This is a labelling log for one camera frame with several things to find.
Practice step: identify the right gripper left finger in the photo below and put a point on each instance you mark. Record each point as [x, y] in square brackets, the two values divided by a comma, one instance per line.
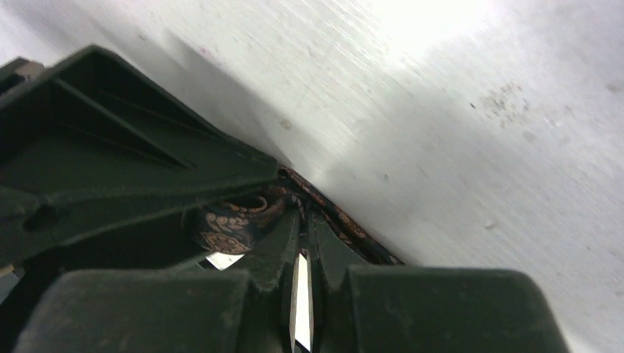
[247, 307]

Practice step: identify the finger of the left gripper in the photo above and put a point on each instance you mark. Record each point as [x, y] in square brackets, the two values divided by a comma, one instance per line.
[154, 244]
[91, 144]

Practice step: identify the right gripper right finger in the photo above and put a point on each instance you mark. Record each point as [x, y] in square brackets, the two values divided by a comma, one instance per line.
[360, 307]

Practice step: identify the dark orange paisley tie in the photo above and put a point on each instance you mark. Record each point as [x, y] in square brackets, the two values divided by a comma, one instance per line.
[236, 226]

